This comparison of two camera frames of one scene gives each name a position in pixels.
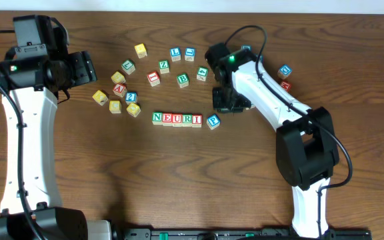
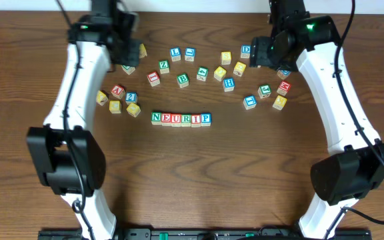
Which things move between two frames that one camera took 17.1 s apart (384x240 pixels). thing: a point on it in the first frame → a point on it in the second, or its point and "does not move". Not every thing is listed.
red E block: (167, 119) does not move
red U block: (177, 120) does not move
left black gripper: (87, 67) → (129, 53)
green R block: (187, 120) does not move
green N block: (157, 118) does not move
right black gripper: (227, 101) → (259, 53)
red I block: (197, 121) does not move
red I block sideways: (154, 79) does not move
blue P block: (213, 121) → (205, 119)
